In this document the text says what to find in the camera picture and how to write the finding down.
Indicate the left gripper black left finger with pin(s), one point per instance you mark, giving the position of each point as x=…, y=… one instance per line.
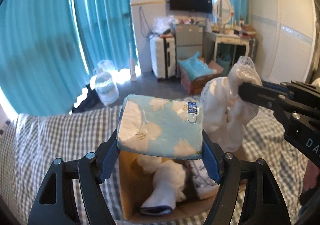
x=69, y=184

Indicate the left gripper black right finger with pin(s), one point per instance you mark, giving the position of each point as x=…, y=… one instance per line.
x=263, y=202

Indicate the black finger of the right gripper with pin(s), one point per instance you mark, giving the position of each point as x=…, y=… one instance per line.
x=294, y=90
x=264, y=97

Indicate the cream lace cloth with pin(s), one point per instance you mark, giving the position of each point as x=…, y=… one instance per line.
x=226, y=115

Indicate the blue floral tissue pack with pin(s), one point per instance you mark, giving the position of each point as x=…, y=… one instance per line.
x=161, y=127

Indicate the person's hand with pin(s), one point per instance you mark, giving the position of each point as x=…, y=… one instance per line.
x=310, y=183

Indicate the white patterned fabric pack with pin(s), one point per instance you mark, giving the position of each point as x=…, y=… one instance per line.
x=205, y=186

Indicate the teal waste bin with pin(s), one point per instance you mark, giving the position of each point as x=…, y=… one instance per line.
x=224, y=60

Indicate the grey checkered bed sheet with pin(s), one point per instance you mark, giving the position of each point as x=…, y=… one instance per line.
x=29, y=144

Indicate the white wardrobe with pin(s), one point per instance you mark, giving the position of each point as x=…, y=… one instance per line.
x=286, y=34

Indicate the white dressing table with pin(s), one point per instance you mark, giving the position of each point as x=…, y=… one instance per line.
x=211, y=40

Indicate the floor cardboard box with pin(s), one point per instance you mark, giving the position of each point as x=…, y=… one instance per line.
x=196, y=86

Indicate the blue plastic bag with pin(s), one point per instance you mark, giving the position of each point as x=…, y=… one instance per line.
x=195, y=67

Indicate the brown cardboard box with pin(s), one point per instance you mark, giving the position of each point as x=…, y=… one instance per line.
x=136, y=187

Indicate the white oval vanity mirror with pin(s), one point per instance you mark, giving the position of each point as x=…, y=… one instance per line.
x=223, y=11

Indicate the grey mini fridge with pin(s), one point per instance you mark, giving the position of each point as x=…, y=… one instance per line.
x=188, y=40

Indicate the white suitcase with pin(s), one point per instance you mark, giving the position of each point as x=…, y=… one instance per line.
x=163, y=56

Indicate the clear water jug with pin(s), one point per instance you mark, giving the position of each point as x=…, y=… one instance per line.
x=105, y=86

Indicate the clear plastic bags pile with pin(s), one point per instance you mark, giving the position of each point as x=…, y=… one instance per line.
x=164, y=25

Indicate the teal curtain left panel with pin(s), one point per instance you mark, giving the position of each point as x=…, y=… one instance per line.
x=42, y=72

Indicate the teal curtain middle panel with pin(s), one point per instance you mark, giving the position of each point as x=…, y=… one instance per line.
x=106, y=32

